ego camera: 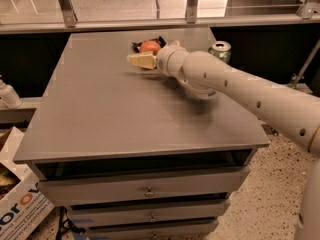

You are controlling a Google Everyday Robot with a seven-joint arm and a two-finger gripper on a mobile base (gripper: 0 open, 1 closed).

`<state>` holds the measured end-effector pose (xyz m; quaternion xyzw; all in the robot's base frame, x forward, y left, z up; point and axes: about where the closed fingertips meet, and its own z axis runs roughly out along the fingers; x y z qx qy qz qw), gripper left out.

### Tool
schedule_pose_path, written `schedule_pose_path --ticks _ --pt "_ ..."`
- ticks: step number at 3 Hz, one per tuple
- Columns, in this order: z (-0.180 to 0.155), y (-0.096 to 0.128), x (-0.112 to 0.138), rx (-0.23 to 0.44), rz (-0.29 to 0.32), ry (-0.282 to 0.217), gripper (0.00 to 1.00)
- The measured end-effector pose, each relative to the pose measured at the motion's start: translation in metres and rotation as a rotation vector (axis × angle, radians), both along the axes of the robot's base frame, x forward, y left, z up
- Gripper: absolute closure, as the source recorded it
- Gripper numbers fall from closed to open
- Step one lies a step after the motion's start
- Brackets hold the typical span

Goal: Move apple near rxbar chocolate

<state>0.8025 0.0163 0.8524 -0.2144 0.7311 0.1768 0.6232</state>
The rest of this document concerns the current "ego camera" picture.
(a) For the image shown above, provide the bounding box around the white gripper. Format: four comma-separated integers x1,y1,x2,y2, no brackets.
127,40,187,76

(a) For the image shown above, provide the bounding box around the black rxbar chocolate wrapper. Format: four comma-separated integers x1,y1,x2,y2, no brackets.
132,36,166,53

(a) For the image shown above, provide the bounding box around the metal window frame rail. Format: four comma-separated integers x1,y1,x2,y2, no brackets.
0,0,320,33

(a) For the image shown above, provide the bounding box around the middle grey drawer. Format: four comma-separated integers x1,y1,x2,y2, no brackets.
67,199,230,228

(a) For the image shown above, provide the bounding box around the white plastic bottle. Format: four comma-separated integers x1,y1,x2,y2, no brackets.
0,79,22,108

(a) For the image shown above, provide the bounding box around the black cable on floor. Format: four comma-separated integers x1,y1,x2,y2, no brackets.
55,206,88,240

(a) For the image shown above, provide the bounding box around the green soda can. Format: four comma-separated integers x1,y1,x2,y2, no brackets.
208,41,231,63

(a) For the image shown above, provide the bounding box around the grey drawer cabinet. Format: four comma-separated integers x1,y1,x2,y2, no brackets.
13,27,271,240

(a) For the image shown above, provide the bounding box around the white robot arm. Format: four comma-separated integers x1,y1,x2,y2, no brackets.
127,41,320,240

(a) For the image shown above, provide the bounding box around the top grey drawer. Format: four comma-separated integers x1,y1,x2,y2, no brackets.
39,166,249,206

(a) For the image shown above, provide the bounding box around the white cardboard box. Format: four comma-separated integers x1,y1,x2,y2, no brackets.
0,127,54,240

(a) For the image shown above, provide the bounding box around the bottom grey drawer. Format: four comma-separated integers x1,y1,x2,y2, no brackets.
87,218,218,240

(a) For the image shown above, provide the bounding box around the grey drawer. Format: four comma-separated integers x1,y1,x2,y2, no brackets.
39,166,249,206
67,199,230,228
87,218,218,240

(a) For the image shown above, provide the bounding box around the red apple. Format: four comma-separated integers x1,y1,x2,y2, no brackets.
139,40,161,55

